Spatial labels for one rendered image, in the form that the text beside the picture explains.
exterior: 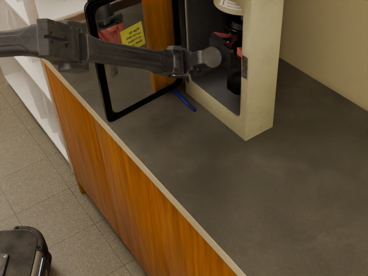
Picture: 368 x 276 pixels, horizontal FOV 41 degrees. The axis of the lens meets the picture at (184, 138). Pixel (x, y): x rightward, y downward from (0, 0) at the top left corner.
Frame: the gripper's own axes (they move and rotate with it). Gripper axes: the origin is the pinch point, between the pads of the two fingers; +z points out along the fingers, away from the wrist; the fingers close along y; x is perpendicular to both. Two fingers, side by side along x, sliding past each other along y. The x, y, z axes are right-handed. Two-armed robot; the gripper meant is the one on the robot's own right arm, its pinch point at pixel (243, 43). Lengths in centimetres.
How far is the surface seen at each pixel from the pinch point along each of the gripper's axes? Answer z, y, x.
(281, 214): -21, -42, 24
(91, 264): -55, 42, 117
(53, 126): -33, 131, 102
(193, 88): -10.9, 12.5, 18.8
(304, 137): 4.7, -23.9, 23.6
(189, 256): -38, -21, 52
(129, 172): -38, 14, 43
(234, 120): -10.6, -9.2, 18.6
